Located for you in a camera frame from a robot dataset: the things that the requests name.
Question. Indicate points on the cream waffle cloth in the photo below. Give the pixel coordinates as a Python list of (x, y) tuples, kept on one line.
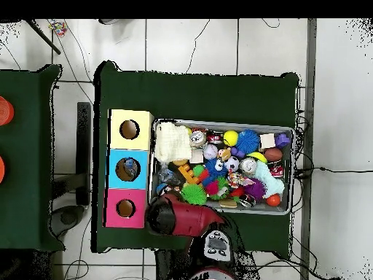
[(172, 143)]

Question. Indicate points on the crushed clear plastic bottle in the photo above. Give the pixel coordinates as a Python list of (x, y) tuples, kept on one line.
[(167, 175), (129, 167)]

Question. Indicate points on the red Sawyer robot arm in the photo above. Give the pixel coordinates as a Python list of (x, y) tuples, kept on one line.
[(198, 218)]

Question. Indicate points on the wooden box with three holes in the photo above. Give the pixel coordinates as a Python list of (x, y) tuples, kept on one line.
[(140, 180)]

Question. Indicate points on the opened silver drink can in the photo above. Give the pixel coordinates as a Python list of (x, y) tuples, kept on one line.
[(198, 138)]

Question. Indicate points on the white baseball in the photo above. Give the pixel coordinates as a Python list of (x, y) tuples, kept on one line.
[(210, 151)]

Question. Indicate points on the orange plush toy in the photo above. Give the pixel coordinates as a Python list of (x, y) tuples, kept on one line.
[(223, 154)]

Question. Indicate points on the green spiky rubber ball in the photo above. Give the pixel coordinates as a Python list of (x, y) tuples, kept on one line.
[(193, 194)]

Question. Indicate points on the blue spiky ball with eyes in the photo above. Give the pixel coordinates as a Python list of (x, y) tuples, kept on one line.
[(247, 140)]

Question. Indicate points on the purple spiky rubber ball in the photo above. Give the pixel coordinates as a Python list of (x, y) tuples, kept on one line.
[(255, 189)]

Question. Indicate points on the plain wooden block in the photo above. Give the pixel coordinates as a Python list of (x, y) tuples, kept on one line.
[(267, 140)]

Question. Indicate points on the mint knitted cloth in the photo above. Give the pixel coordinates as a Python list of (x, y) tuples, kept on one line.
[(269, 178)]

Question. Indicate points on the brown toy football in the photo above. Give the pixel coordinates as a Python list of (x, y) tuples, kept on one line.
[(273, 154)]

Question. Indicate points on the black upright panel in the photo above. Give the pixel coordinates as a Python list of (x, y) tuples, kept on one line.
[(83, 145)]

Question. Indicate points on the person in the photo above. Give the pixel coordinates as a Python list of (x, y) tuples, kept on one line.
[(107, 21)]

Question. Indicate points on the side table with green cloth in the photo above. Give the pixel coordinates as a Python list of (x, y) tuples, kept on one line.
[(26, 131)]

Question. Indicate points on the bag of colourful beads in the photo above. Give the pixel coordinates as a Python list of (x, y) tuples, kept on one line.
[(59, 29)]

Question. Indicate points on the black rod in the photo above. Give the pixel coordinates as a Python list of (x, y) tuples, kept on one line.
[(43, 37)]

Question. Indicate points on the orange ball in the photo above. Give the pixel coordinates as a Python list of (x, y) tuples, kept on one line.
[(1, 169)]

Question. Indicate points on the orange ridged cup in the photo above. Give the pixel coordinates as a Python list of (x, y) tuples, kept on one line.
[(5, 110)]

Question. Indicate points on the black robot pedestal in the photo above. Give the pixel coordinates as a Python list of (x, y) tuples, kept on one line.
[(172, 267)]

